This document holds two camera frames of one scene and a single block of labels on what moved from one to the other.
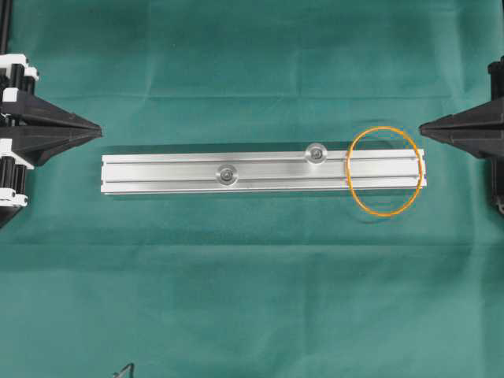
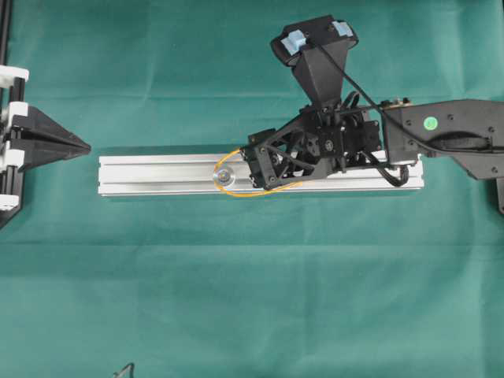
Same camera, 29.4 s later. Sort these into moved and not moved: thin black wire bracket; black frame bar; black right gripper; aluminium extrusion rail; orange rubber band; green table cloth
Moved: orange rubber band; black right gripper
Not moved: black frame bar; green table cloth; thin black wire bracket; aluminium extrusion rail
